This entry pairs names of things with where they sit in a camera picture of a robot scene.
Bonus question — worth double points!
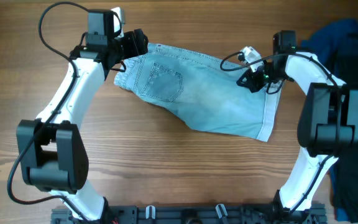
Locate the light blue denim shorts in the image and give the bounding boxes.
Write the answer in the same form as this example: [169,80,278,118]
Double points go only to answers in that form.
[114,44,281,142]

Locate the black camera cable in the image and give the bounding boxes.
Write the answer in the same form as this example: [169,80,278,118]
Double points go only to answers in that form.
[6,1,117,222]
[219,51,343,215]

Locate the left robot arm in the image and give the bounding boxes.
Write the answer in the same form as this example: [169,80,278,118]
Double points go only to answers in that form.
[13,7,148,223]

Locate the left white rail clip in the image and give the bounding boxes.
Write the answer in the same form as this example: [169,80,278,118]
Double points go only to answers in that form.
[145,205,156,220]

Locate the left black camera cable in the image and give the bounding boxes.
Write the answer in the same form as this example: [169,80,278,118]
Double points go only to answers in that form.
[6,1,117,222]

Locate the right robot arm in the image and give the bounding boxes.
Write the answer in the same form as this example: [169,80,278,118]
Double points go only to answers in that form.
[237,30,358,222]

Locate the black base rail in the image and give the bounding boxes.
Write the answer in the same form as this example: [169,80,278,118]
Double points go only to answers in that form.
[50,203,328,224]

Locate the right black camera cable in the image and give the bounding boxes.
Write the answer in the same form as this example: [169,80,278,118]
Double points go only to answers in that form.
[219,51,343,215]

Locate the white rail clip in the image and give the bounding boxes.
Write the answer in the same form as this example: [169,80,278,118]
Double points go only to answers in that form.
[215,203,227,219]
[145,205,156,220]

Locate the right white rail clip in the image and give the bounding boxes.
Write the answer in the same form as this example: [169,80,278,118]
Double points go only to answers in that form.
[215,203,227,219]

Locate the blue shirt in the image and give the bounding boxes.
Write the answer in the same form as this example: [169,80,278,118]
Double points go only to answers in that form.
[300,19,358,222]

